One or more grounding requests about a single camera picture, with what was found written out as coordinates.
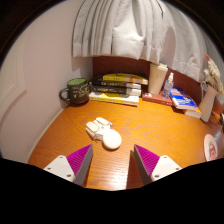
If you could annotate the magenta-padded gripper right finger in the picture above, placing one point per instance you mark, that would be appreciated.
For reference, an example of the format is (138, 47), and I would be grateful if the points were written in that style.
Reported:
(165, 166)

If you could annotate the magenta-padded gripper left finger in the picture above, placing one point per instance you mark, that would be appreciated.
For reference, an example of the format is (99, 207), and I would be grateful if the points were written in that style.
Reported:
(60, 166)

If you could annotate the white computer mouse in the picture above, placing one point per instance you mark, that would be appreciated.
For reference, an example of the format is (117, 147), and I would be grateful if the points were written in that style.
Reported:
(108, 136)

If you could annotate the orange book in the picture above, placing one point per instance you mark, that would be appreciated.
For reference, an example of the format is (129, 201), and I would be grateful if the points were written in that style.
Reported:
(195, 113)

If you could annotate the red book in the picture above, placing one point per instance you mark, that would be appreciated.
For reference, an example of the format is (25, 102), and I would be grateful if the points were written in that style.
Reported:
(155, 99)

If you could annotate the blue book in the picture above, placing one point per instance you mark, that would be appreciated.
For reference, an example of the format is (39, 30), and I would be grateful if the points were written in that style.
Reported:
(183, 100)

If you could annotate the white ceramic vase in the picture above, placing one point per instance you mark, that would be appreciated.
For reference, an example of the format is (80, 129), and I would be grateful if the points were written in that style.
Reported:
(207, 103)

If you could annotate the dark mug with green inside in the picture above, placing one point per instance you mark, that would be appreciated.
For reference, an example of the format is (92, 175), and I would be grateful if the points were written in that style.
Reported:
(78, 91)

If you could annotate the clear spray bottle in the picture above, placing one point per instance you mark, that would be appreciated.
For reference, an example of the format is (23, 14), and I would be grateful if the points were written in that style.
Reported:
(167, 88)

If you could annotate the white and yellow book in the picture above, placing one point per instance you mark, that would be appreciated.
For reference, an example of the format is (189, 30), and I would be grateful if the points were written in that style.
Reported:
(113, 99)

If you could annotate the cream tumbler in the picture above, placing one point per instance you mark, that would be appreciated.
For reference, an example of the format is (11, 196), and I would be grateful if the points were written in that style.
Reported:
(156, 78)

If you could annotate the white pleated curtain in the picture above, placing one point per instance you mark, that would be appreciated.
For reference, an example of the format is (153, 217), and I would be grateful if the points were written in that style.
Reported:
(133, 26)

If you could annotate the white wall panel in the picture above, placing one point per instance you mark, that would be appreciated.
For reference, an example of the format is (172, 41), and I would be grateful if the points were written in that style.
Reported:
(11, 83)

